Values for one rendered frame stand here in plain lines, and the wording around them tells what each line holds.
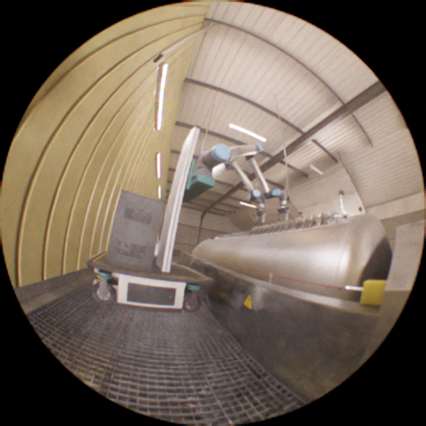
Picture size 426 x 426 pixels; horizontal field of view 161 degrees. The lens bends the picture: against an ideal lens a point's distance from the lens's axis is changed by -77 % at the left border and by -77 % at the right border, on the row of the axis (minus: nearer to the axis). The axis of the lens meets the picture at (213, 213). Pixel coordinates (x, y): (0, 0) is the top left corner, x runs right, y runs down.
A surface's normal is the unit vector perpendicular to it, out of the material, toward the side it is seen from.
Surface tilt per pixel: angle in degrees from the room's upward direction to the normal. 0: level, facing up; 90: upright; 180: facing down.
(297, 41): 180
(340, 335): 90
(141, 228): 90
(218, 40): 180
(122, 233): 90
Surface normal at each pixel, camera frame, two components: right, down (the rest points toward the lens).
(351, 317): -0.94, -0.21
